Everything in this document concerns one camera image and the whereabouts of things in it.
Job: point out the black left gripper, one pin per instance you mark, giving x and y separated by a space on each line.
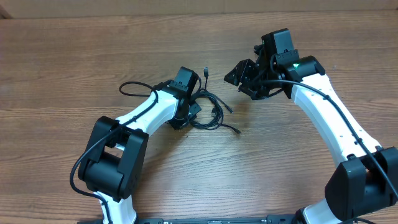
177 124

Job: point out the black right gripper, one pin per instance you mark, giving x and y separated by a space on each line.
244 74

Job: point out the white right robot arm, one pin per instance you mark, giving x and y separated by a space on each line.
365 179

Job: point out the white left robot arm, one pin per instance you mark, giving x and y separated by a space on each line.
110 167

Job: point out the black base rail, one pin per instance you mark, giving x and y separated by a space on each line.
270 219

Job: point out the brown cardboard wall panel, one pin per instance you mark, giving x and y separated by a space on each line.
31 9

